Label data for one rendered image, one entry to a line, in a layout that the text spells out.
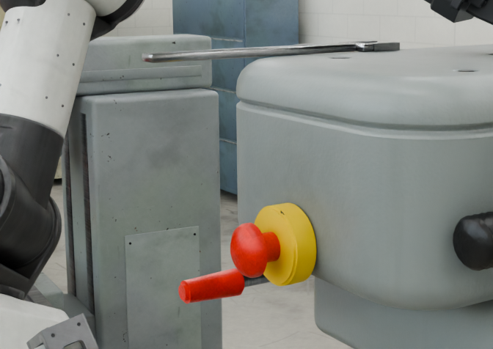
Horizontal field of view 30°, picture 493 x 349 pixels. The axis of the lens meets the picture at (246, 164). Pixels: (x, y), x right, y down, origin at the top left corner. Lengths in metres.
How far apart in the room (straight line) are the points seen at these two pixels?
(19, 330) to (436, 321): 0.37
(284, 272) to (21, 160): 0.33
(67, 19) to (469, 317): 0.50
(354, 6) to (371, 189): 7.24
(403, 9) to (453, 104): 6.77
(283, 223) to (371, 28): 7.03
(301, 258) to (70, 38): 0.40
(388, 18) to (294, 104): 6.84
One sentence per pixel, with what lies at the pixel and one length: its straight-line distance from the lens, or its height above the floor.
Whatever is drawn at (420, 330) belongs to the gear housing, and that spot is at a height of 1.68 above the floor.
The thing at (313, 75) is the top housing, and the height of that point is 1.89.
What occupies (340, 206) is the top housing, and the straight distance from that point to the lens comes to 0.64.
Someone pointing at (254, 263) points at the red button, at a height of 1.76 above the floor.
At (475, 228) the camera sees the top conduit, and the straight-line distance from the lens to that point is 0.58.
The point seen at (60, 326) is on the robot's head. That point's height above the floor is 1.69.
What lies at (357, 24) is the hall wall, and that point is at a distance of 7.81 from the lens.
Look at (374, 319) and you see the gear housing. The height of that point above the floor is 1.67.
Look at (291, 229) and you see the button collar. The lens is 0.66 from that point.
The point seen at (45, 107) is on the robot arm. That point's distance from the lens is 0.93.
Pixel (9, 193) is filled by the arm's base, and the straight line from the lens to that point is 0.85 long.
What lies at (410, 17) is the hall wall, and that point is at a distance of 7.30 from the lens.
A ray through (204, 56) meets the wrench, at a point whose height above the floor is 1.89.
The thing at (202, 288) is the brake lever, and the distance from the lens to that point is 0.77.
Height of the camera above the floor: 1.95
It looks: 11 degrees down
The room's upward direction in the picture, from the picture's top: 1 degrees counter-clockwise
